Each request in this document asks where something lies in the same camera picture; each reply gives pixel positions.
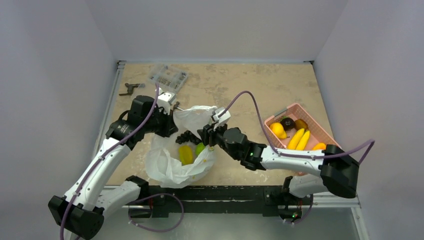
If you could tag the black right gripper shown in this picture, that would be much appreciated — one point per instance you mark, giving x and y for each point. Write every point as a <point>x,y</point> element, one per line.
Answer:
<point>207,135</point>

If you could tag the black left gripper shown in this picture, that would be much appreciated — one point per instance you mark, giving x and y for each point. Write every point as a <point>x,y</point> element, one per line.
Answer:
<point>170,126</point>

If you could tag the green fake apple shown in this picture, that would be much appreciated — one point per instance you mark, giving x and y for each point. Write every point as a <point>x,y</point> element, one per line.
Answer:
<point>199,148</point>

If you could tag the black fake grapes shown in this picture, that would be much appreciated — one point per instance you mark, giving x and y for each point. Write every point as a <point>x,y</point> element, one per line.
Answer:
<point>188,137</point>

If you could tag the yellow green fake starfruit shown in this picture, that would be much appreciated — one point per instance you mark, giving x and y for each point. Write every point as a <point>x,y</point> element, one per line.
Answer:
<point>186,156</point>

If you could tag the white plastic bag lemon print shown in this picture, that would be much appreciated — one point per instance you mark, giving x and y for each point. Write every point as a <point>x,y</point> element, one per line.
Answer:
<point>162,162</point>

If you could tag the yellow fake lemon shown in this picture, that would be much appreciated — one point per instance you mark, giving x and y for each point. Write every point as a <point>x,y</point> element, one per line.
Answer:
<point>278,130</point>

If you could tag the dark purple fake fruit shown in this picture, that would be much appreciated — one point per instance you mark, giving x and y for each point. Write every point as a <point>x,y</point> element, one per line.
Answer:
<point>288,123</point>

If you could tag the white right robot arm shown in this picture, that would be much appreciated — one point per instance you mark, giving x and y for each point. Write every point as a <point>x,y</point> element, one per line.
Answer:
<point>330,170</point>

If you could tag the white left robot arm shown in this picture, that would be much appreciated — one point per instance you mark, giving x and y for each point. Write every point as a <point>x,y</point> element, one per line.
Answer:
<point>82,210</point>

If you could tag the brown fake kiwi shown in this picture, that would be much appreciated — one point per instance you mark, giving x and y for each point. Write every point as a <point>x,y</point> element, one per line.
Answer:
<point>300,124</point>

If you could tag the orange fake fruit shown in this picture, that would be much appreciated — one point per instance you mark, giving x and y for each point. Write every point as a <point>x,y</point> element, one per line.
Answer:
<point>320,146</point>

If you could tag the clear plastic screw box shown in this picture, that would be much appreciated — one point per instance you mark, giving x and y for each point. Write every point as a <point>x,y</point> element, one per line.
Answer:
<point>169,78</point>

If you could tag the dark metal clamp tool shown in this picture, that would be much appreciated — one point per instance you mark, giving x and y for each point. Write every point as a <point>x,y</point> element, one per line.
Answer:
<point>130,87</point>

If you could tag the pink plastic basket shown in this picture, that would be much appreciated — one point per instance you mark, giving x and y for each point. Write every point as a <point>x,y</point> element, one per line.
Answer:
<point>276,156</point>

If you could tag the small black handled hammer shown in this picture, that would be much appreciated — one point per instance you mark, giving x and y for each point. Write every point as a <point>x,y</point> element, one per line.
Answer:
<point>177,107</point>

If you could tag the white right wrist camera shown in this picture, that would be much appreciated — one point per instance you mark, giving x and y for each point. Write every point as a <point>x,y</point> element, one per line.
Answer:
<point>220,117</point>

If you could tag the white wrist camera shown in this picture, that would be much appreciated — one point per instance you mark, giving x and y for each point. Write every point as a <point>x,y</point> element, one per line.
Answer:
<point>220,117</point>
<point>166,100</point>

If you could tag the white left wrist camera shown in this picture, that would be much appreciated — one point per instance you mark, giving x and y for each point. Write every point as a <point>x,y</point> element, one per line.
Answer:
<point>166,100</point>

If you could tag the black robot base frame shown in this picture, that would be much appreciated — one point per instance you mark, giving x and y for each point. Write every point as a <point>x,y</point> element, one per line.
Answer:
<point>268,201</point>

